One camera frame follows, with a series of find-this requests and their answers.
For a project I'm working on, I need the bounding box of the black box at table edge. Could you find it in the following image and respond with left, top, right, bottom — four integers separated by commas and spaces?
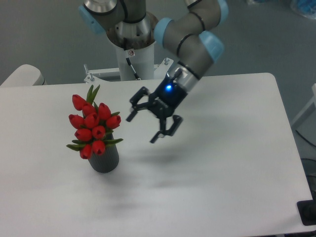
297, 200, 316, 226

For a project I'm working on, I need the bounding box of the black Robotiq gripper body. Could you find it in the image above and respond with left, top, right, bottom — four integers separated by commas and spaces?
147, 76, 188, 120

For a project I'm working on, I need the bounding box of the white chair back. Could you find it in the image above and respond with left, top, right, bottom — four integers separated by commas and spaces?
0, 64, 47, 87

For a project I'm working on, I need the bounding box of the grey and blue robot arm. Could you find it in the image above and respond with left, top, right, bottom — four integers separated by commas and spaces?
79, 0, 229, 142

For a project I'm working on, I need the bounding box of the black cable on floor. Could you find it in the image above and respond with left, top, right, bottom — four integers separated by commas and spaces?
295, 128, 316, 149

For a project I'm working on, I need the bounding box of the dark grey ribbed vase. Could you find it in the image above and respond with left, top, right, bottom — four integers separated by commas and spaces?
88, 145, 119, 173

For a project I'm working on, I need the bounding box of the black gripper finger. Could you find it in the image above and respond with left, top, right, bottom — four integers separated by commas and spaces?
150, 115, 184, 144
126, 86, 150, 122

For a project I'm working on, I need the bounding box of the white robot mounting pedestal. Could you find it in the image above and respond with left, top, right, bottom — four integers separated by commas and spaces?
84, 44, 174, 84

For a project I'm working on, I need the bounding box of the red tulip bouquet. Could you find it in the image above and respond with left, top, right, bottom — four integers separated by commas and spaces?
67, 85, 123, 159

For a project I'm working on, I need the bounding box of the white furniture frame right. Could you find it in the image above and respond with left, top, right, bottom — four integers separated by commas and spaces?
290, 84, 316, 129

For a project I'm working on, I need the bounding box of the blue and clear plastic bag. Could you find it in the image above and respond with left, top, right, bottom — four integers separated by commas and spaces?
290, 0, 316, 20

